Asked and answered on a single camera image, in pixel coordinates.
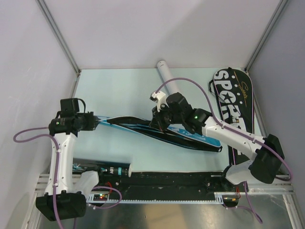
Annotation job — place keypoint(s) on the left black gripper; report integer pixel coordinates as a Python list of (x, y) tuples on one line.
[(93, 121)]

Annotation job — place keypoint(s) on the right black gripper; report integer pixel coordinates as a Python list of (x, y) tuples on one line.
[(157, 121)]

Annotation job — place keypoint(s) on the blue racket cover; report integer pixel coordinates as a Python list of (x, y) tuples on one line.
[(173, 135)]

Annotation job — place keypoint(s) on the white shuttlecock tube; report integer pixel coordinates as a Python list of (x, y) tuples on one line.
[(167, 75)]

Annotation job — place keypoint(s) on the black shuttlecock tube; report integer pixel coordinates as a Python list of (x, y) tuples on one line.
[(102, 167)]

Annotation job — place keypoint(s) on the black racket cover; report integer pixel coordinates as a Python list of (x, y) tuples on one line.
[(233, 90)]

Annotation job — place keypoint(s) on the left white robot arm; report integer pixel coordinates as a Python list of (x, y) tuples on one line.
[(62, 198)]

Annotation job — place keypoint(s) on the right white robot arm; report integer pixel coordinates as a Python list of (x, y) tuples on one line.
[(263, 161)]

